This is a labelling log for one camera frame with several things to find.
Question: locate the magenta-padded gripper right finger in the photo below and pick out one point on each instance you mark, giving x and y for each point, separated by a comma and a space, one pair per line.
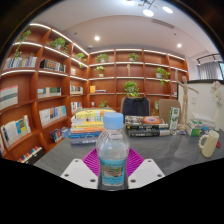
146, 171

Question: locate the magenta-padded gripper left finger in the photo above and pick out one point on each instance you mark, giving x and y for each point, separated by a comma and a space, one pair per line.
78, 171

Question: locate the clear blue-capped water bottle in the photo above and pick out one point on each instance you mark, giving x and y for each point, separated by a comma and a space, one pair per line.
112, 150

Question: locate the stack of colourful books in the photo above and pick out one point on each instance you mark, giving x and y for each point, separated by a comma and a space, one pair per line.
86, 126

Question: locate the green and white carton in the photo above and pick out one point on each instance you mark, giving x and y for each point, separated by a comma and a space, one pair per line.
173, 117

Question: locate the small green box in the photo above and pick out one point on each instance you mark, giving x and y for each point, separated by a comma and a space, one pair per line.
193, 128

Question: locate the dark office chair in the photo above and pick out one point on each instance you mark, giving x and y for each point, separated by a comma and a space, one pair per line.
135, 106

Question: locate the tan chair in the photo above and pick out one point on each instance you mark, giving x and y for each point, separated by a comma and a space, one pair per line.
165, 106

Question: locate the stack of white books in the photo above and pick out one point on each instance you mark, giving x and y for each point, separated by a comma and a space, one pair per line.
203, 118

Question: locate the wooden lit shelf unit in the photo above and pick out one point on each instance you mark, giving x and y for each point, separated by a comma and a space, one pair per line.
50, 86

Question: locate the white vase with pink flowers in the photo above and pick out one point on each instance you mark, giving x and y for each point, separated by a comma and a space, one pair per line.
218, 96

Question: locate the grey curtain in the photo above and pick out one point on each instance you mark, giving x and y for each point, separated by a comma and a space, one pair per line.
207, 70

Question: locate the window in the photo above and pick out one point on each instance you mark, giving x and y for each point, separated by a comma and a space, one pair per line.
222, 70

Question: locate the recessed ceiling spotlight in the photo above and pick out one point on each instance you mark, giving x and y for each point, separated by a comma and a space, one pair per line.
179, 45
97, 38

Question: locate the branched round-bulb ceiling lamp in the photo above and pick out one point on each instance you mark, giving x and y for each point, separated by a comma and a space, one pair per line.
148, 12

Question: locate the white wall socket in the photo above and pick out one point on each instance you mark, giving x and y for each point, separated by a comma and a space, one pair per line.
194, 100

